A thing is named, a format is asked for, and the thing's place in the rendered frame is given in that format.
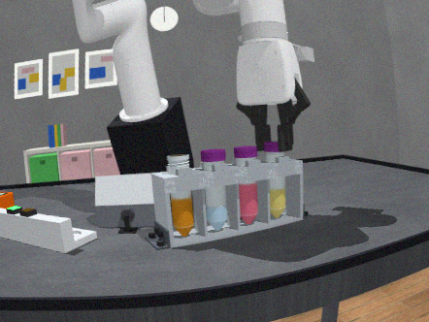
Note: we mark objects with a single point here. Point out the orange digital multimeter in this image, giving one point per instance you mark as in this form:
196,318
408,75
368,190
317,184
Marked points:
7,200

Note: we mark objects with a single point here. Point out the white button panel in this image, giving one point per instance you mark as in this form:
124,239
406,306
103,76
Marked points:
119,199

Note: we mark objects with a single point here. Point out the black table edge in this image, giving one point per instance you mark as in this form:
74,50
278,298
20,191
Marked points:
215,292

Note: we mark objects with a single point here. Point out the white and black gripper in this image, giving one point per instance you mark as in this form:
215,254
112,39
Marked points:
265,76

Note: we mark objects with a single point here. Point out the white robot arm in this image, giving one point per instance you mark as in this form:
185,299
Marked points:
131,52

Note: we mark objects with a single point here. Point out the white threaded tube neck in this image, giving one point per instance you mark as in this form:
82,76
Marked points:
178,160

